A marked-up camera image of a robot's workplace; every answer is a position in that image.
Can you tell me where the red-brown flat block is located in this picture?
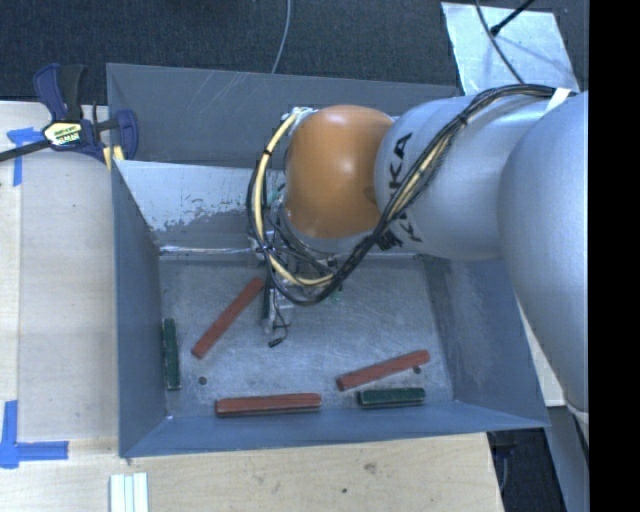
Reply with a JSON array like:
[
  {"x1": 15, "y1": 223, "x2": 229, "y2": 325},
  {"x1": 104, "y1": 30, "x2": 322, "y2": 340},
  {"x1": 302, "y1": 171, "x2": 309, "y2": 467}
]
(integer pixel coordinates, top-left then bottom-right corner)
[
  {"x1": 214, "y1": 392, "x2": 323, "y2": 418},
  {"x1": 335, "y1": 349, "x2": 432, "y2": 393},
  {"x1": 191, "y1": 277, "x2": 267, "y2": 361}
]

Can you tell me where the pale wood board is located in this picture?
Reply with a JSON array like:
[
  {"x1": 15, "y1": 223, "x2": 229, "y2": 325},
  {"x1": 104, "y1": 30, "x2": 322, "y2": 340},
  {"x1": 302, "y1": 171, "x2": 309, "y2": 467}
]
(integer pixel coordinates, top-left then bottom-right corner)
[{"x1": 17, "y1": 148, "x2": 121, "y2": 444}]

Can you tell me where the dark green flat block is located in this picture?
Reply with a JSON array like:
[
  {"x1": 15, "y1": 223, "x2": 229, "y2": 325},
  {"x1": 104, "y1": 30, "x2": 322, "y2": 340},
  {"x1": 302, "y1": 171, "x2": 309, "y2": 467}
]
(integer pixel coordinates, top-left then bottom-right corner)
[
  {"x1": 160, "y1": 317, "x2": 183, "y2": 392},
  {"x1": 356, "y1": 386, "x2": 427, "y2": 409}
]

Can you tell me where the grey metal bin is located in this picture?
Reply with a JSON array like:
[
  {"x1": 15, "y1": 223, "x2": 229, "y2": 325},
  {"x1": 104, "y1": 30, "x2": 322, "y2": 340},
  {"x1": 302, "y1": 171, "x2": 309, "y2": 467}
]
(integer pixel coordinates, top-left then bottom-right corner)
[{"x1": 105, "y1": 63, "x2": 552, "y2": 459}]

